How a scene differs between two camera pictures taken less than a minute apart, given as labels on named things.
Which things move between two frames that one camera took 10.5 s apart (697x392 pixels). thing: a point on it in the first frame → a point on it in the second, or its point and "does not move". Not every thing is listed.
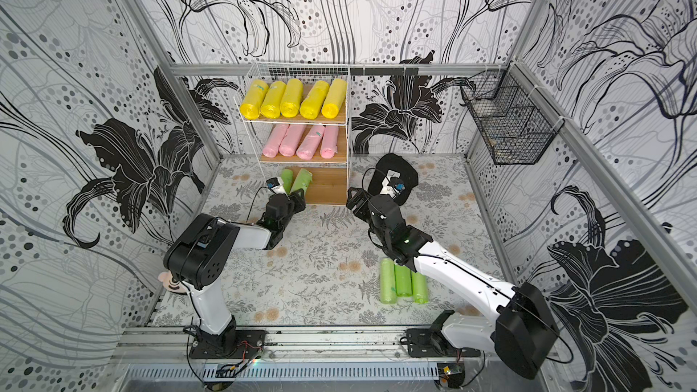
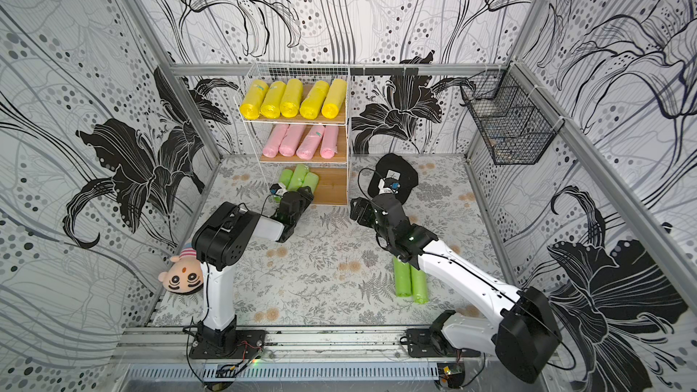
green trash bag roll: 301,181 does not move
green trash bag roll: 387,282 → 311,181
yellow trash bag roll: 250,107 does not move
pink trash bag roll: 330,142 does not move
